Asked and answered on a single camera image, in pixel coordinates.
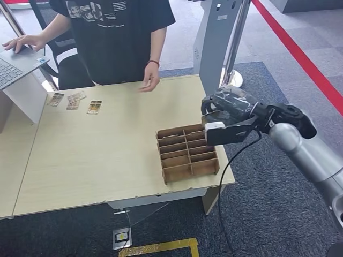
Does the person's left hand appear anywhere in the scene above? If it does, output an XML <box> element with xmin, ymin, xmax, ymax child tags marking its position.
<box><xmin>138</xmin><ymin>62</ymin><xmax>161</xmax><ymax>93</ymax></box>

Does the person's right hand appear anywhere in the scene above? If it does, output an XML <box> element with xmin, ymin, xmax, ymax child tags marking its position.
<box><xmin>2</xmin><ymin>34</ymin><xmax>47</xmax><ymax>54</ymax></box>

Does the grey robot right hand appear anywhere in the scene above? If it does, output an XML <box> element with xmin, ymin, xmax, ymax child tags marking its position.
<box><xmin>201</xmin><ymin>86</ymin><xmax>259</xmax><ymax>125</ymax></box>

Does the person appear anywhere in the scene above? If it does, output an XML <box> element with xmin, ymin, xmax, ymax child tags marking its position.
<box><xmin>2</xmin><ymin>0</ymin><xmax>176</xmax><ymax>93</ymax></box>

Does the yellow picture card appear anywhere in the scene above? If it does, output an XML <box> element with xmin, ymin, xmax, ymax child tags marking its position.
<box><xmin>86</xmin><ymin>100</ymin><xmax>103</xmax><ymax>115</ymax></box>

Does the grey laptop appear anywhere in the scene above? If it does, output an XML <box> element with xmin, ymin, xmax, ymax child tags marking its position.
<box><xmin>0</xmin><ymin>0</ymin><xmax>50</xmax><ymax>90</ymax></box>

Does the white laptop stand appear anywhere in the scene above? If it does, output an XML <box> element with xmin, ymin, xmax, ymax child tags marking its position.
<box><xmin>0</xmin><ymin>72</ymin><xmax>48</xmax><ymax>134</ymax></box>

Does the grey kiosk stand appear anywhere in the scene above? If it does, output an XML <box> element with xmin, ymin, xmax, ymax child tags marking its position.
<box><xmin>193</xmin><ymin>0</ymin><xmax>251</xmax><ymax>96</ymax></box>

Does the black office chair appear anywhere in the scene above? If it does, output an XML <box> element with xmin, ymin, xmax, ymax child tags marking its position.
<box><xmin>29</xmin><ymin>0</ymin><xmax>94</xmax><ymax>91</ymax></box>

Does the brown wooden divider tray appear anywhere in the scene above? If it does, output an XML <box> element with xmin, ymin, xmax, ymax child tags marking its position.
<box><xmin>156</xmin><ymin>123</ymin><xmax>221</xmax><ymax>185</ymax></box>

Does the light wood desk leg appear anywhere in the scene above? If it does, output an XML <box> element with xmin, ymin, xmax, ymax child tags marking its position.
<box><xmin>201</xmin><ymin>184</ymin><xmax>228</xmax><ymax>216</ymax></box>

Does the red barrier belt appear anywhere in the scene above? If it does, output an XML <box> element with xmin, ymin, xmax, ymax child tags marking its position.
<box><xmin>252</xmin><ymin>0</ymin><xmax>343</xmax><ymax>117</ymax></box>

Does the grey platform base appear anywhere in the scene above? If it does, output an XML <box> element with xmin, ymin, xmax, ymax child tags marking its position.
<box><xmin>269</xmin><ymin>0</ymin><xmax>343</xmax><ymax>14</ymax></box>

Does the metal floor socket box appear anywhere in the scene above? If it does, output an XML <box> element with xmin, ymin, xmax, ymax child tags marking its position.
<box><xmin>112</xmin><ymin>227</ymin><xmax>132</xmax><ymax>251</ymax></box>

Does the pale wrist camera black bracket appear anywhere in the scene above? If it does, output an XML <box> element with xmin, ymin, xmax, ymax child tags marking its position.
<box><xmin>204</xmin><ymin>115</ymin><xmax>260</xmax><ymax>147</ymax></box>

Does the chrome stanchion post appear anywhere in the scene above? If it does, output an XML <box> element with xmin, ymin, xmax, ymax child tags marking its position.
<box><xmin>219</xmin><ymin>0</ymin><xmax>251</xmax><ymax>89</ymax></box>

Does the black cable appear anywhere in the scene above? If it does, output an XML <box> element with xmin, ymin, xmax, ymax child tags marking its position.
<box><xmin>217</xmin><ymin>129</ymin><xmax>262</xmax><ymax>257</ymax></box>

